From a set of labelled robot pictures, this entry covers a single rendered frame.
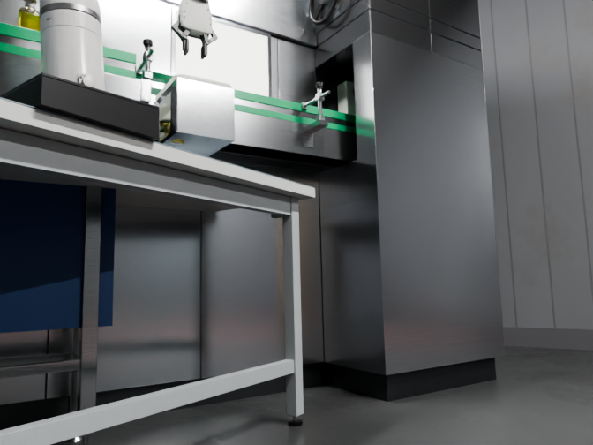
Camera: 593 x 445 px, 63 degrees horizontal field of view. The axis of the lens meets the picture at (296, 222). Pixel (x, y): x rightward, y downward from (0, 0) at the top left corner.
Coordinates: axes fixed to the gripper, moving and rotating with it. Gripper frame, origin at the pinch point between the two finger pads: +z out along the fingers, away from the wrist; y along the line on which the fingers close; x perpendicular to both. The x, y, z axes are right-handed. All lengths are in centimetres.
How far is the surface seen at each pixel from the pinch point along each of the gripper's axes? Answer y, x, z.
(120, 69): 19.9, -8.3, 7.3
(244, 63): -34, -35, -19
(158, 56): 1.8, -34.3, -12.6
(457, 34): -125, -2, -39
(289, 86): -57, -39, -15
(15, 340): 42, -37, 86
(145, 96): 13.0, -6.6, 15.0
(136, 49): 9.8, -34.1, -13.3
